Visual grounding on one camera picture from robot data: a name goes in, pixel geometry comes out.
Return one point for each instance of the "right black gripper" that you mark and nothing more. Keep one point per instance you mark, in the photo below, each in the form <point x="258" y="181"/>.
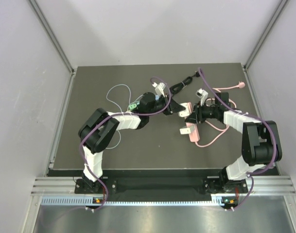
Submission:
<point x="197" y="115"/>

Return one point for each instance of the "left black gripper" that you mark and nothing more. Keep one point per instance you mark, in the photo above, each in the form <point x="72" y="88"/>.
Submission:
<point x="173" y="107"/>

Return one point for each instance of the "white square adapter plug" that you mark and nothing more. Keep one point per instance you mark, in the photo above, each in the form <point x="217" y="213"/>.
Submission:
<point x="187" y="109"/>

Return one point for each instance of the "pink power strip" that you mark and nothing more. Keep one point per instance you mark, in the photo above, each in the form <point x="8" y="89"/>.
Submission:
<point x="194" y="137"/>

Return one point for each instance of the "green usb charger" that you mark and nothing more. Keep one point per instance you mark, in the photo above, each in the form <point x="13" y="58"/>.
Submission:
<point x="132" y="106"/>

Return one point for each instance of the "beige red power strip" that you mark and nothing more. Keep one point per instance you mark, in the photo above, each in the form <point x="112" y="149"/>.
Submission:
<point x="133" y="110"/>

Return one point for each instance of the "white cube charger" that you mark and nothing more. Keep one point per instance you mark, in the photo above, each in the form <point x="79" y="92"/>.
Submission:
<point x="189" y="129"/>

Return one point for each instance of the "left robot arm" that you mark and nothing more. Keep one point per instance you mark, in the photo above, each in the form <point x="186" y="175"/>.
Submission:
<point x="99" y="129"/>

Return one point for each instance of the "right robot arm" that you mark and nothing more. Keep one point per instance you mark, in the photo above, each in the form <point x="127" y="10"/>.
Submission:
<point x="261" y="146"/>

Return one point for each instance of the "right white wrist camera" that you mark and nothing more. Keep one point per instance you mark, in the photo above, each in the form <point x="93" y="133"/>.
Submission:
<point x="202" y="95"/>

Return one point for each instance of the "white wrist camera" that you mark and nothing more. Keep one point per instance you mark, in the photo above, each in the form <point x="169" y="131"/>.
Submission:
<point x="202" y="95"/>
<point x="159" y="88"/>

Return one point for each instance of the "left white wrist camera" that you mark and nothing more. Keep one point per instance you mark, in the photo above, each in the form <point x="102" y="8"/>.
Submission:
<point x="159" y="88"/>

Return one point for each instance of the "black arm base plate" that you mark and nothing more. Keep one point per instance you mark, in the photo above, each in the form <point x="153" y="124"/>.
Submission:
<point x="149" y="186"/>

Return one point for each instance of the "grey slotted cable duct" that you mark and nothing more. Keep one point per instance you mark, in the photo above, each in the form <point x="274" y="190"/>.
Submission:
<point x="75" y="200"/>

